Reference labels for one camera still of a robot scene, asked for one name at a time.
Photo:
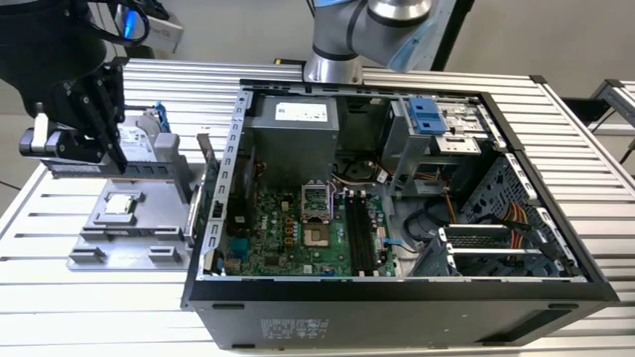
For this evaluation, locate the metal locking lever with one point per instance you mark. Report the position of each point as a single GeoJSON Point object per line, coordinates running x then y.
{"type": "Point", "coordinates": [332, 204]}

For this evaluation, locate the hard disk in blue carrier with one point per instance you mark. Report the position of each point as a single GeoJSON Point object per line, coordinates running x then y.
{"type": "Point", "coordinates": [137, 139]}

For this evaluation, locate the green motherboard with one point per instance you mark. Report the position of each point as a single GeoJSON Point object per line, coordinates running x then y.
{"type": "Point", "coordinates": [328, 256]}

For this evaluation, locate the blue drive bay latch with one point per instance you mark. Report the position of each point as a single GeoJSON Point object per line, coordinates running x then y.
{"type": "Point", "coordinates": [425, 119]}

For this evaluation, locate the grey metal drive cage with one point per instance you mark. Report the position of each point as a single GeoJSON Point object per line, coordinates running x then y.
{"type": "Point", "coordinates": [457, 145]}

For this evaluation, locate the RAM stick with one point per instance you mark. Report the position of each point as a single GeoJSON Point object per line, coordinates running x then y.
{"type": "Point", "coordinates": [149, 169]}

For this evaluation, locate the small yellow black connector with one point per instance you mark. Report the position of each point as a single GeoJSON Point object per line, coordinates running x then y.
{"type": "Point", "coordinates": [279, 61]}

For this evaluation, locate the black PC case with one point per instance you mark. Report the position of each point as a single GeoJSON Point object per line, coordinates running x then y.
{"type": "Point", "coordinates": [397, 320]}

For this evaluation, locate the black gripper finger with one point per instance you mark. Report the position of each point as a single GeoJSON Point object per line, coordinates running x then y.
{"type": "Point", "coordinates": [65, 147]}
{"type": "Point", "coordinates": [111, 122]}

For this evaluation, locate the small black round fan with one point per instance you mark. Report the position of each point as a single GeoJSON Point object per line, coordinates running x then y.
{"type": "Point", "coordinates": [358, 170]}

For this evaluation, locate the CPU socket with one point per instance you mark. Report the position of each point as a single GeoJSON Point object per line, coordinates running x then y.
{"type": "Point", "coordinates": [318, 236]}

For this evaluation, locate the metal slat side table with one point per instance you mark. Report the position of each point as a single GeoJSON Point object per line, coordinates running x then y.
{"type": "Point", "coordinates": [618, 93]}

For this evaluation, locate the black metal frame post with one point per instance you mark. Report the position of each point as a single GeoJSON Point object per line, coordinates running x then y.
{"type": "Point", "coordinates": [460, 37]}

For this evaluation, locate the grey power supply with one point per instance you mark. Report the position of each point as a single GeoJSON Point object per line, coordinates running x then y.
{"type": "Point", "coordinates": [293, 148]}

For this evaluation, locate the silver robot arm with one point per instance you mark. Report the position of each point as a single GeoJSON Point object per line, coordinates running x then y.
{"type": "Point", "coordinates": [338, 37]}

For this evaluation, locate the silver CPU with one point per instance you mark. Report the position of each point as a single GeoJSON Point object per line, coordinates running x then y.
{"type": "Point", "coordinates": [118, 204]}

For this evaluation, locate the grey parts rack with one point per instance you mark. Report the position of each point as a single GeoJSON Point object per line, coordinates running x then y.
{"type": "Point", "coordinates": [154, 219]}

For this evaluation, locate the green graphics card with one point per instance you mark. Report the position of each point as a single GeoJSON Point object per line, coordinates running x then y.
{"type": "Point", "coordinates": [207, 150]}

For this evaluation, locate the perforated metal disk bay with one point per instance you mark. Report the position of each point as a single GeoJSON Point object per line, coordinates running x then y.
{"type": "Point", "coordinates": [477, 238]}

